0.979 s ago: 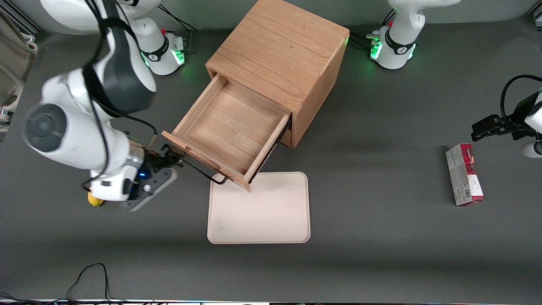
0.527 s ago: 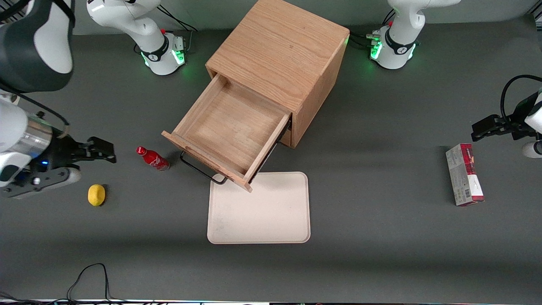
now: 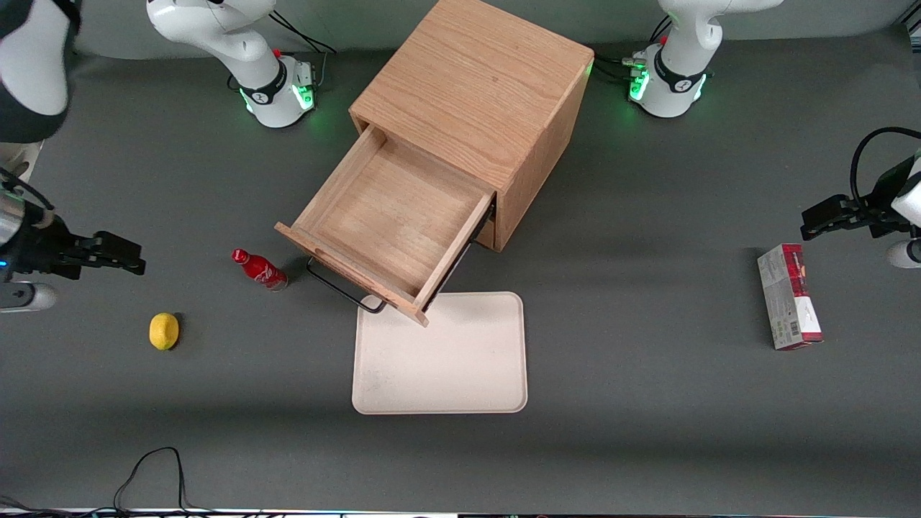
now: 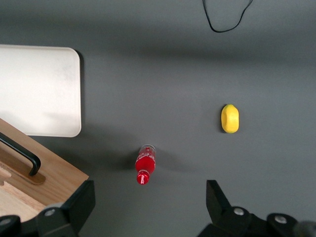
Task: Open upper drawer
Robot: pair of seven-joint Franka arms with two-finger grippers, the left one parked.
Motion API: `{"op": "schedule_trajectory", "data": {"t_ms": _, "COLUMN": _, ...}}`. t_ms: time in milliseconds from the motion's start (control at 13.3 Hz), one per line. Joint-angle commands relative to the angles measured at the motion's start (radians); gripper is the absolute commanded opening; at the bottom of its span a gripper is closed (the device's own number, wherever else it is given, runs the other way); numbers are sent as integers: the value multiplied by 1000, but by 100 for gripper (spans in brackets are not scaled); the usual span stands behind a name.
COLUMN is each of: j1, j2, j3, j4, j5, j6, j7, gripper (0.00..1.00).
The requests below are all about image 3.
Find beige machine part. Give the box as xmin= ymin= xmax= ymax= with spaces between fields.
xmin=0 ymin=140 xmax=45 ymax=184

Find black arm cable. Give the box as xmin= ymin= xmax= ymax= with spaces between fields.
xmin=850 ymin=127 xmax=921 ymax=211
xmin=0 ymin=168 xmax=56 ymax=214

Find wooden drawer cabinet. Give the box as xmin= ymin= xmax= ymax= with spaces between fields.
xmin=349 ymin=0 xmax=595 ymax=253

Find black looped table cable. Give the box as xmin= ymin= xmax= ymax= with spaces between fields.
xmin=113 ymin=446 xmax=192 ymax=514

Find wooden drawer with black handle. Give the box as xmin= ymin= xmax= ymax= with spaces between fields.
xmin=460 ymin=205 xmax=499 ymax=253

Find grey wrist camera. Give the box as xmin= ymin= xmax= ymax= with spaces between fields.
xmin=887 ymin=240 xmax=921 ymax=269
xmin=0 ymin=282 xmax=58 ymax=313

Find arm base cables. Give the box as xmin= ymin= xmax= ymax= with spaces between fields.
xmin=268 ymin=9 xmax=337 ymax=57
xmin=593 ymin=53 xmax=650 ymax=84

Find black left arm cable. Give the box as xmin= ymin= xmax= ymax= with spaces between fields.
xmin=850 ymin=127 xmax=921 ymax=211

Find wooden drawer with long handle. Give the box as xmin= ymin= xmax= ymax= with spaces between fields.
xmin=274 ymin=124 xmax=498 ymax=329

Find yellow lemon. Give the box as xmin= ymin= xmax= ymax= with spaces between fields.
xmin=149 ymin=312 xmax=180 ymax=351

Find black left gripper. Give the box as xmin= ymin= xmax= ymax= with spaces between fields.
xmin=800 ymin=160 xmax=920 ymax=242

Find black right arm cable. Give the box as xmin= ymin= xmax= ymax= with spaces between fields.
xmin=0 ymin=168 xmax=56 ymax=214

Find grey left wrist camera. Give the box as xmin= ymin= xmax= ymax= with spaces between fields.
xmin=887 ymin=240 xmax=921 ymax=269

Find red soda bottle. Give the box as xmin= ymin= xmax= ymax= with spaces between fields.
xmin=231 ymin=248 xmax=289 ymax=291

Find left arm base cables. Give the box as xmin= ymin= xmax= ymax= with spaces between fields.
xmin=593 ymin=53 xmax=650 ymax=84

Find beige rectangular tray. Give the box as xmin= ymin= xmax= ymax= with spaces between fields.
xmin=352 ymin=291 xmax=528 ymax=415

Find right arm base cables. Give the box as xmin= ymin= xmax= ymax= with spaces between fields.
xmin=268 ymin=9 xmax=337 ymax=57

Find red plaid cardboard box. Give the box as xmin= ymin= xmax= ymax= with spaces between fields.
xmin=757 ymin=243 xmax=825 ymax=352

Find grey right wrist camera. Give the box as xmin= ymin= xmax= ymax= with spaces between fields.
xmin=0 ymin=282 xmax=58 ymax=313

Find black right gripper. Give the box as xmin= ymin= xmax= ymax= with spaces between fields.
xmin=0 ymin=213 xmax=147 ymax=283

